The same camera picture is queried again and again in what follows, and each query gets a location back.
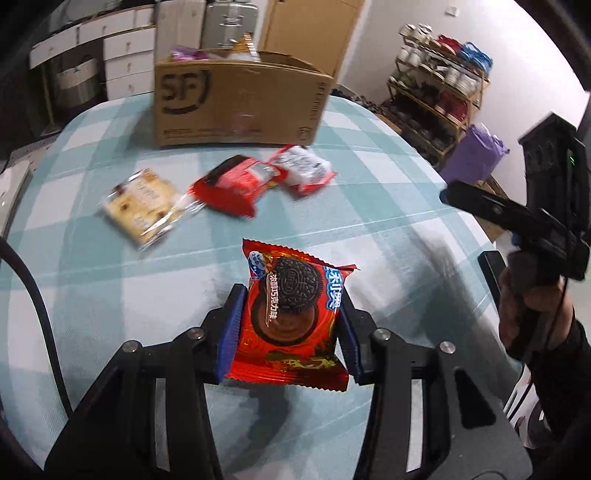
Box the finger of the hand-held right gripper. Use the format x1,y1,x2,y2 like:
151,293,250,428
441,180,578,259

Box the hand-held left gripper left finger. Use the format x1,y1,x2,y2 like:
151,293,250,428
44,283,249,480

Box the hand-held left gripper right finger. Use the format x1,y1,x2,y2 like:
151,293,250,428
338,295,532,480

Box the red chocolate cookie packet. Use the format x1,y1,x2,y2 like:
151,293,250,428
222,237,358,393

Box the brown cardboard box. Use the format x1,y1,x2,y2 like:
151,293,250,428
153,48,335,148

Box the person's right forearm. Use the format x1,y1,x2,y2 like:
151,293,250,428
526,314,591,448

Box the person's right hand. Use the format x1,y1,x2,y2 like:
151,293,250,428
498,268,573,361

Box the black rectangular object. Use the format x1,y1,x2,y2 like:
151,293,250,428
478,251,509,305

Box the purple bag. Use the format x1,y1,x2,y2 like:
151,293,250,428
438,124,510,185

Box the red black snack packet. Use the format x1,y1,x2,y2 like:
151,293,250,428
190,154,278,219

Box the beige cookie packet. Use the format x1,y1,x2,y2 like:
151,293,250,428
100,168,204,250

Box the rows of stored shoes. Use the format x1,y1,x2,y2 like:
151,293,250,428
388,23,491,158

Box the pile of loose shoes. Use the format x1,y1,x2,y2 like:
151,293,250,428
344,92,400,125

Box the red white snack packet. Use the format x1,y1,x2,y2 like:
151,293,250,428
265,144,337,199

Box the wooden door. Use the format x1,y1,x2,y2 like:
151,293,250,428
259,0,365,86

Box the white flat board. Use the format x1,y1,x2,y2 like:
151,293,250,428
0,159,33,236

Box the purple snack packet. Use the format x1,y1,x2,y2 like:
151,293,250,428
168,45,208,62

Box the white drawer cabinet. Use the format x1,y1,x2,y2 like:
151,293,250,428
102,28,158,100

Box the woven laundry basket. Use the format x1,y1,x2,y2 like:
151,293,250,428
51,55,105,118

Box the silver ribbed suitcase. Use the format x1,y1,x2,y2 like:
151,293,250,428
202,0,259,49

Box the light grey suitcase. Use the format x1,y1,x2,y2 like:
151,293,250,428
154,0,206,51

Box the dark cabinet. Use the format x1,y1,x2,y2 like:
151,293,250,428
0,51,51,153

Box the white desk with gold legs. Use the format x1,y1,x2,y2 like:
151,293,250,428
28,4,155,68

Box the gold wire shoe rack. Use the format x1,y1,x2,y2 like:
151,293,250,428
385,23,491,169

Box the thick black cable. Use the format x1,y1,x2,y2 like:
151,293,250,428
0,237,75,414

